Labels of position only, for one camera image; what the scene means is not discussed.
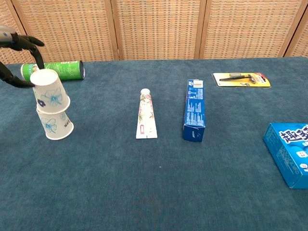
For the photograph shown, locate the blue tablecloth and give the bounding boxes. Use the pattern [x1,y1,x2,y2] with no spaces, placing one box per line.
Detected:
[0,56,308,231]

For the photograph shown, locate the dark blue toothpaste box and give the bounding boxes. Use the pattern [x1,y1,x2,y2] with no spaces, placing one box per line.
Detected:
[182,79,206,143]

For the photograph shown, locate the black razor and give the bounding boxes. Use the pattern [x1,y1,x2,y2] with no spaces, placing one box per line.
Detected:
[218,73,257,84]

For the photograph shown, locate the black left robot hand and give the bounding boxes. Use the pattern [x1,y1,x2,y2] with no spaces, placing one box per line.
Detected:
[0,25,46,88]

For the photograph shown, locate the woven wooden screen panel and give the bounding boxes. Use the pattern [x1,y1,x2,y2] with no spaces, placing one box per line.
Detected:
[0,0,39,65]
[199,0,308,60]
[111,0,207,61]
[284,14,308,58]
[11,0,120,63]

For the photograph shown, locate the light blue cookie box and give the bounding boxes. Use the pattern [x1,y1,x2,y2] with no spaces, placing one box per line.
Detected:
[263,122,308,190]

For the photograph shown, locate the yellow razor blister pack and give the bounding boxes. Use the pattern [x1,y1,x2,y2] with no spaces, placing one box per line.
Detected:
[211,72,272,89]

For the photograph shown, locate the white floral cream tube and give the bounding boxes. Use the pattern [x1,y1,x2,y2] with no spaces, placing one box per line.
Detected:
[135,88,158,140]

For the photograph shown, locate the white paper cup blue flower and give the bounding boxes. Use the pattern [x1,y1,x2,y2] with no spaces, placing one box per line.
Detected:
[36,107,75,141]
[29,68,71,115]

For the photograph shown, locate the green cylindrical snack can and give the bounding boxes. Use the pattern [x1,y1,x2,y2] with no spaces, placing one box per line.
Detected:
[20,60,86,82]

